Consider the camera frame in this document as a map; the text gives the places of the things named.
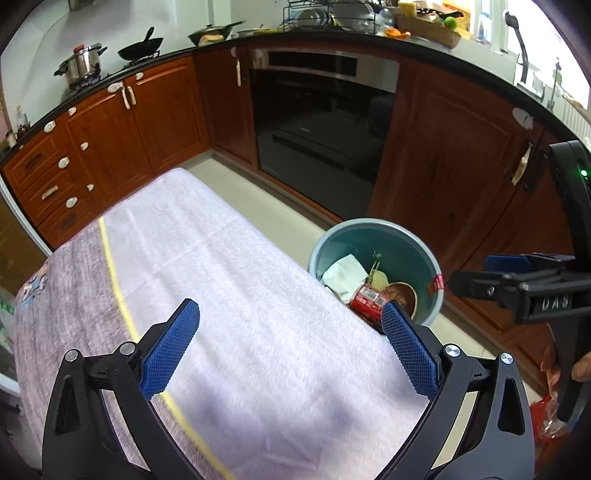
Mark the red soda can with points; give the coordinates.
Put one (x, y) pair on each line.
(367, 297)

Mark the orange fruit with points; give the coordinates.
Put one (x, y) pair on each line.
(397, 33)

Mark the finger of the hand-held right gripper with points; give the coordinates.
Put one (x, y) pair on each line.
(505, 263)
(480, 284)

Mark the steel pressure cooker pot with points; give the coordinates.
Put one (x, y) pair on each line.
(81, 67)

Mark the dark wok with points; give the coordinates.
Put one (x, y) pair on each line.
(212, 34)

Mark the woven fruit basket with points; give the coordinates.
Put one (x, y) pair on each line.
(429, 30)

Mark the wooden kitchen cabinets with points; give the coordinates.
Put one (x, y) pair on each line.
(161, 115)

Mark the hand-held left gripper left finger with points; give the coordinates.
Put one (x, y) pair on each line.
(168, 350)

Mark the person's right hand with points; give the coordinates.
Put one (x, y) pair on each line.
(551, 369)

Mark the small white bottle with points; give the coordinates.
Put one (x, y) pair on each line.
(19, 117)

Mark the small red tag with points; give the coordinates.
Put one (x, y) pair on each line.
(437, 284)

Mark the teal trash bin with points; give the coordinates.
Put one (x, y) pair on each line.
(406, 249)

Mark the green lime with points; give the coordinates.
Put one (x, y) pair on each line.
(450, 23)

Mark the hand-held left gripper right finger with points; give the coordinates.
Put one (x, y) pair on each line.
(411, 350)

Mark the black kitchen faucet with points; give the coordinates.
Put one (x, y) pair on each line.
(521, 50)

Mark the built-in black oven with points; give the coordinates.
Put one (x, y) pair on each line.
(323, 129)

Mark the shiny red bag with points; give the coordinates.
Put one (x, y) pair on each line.
(540, 415)

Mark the black frying pan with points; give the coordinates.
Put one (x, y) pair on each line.
(141, 48)

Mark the white paper napkin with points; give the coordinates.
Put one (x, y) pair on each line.
(344, 272)

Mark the white tablecloth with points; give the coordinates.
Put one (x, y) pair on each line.
(254, 300)

